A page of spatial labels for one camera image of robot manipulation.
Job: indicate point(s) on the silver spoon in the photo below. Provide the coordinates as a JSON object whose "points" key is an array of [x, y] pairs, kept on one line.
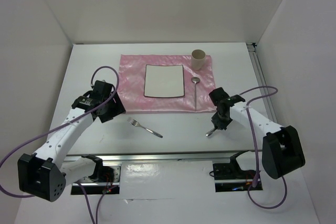
{"points": [[195, 80]]}

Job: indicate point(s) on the square white plate black rim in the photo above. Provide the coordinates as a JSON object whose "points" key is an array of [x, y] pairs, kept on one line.
{"points": [[164, 81]]}

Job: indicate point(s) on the beige ceramic cup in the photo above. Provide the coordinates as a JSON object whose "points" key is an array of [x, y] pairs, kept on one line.
{"points": [[197, 59]]}

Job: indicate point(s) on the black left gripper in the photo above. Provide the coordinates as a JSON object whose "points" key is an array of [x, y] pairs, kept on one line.
{"points": [[117, 108]]}

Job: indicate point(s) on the silver fork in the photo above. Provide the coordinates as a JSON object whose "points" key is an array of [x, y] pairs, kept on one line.
{"points": [[137, 124]]}

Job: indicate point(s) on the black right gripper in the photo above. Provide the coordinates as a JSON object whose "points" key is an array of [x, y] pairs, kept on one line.
{"points": [[216, 121]]}

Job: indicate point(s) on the aluminium side rail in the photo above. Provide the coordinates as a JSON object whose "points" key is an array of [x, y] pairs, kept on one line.
{"points": [[251, 47]]}

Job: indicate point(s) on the pink satin rose placemat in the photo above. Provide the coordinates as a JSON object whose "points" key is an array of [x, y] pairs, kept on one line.
{"points": [[132, 77]]}

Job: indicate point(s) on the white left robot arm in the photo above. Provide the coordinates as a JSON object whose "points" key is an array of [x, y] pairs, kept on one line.
{"points": [[43, 174]]}

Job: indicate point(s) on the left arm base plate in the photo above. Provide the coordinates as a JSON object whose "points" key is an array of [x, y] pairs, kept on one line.
{"points": [[108, 182]]}

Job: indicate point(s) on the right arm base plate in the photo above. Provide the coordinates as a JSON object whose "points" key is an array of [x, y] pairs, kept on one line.
{"points": [[231, 178]]}

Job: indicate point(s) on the silver table knife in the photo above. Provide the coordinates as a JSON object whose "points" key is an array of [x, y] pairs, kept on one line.
{"points": [[210, 133]]}

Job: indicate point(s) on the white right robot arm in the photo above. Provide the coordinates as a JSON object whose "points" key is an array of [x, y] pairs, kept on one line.
{"points": [[282, 152]]}

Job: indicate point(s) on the aluminium front rail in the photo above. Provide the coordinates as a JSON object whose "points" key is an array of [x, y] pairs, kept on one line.
{"points": [[177, 156]]}

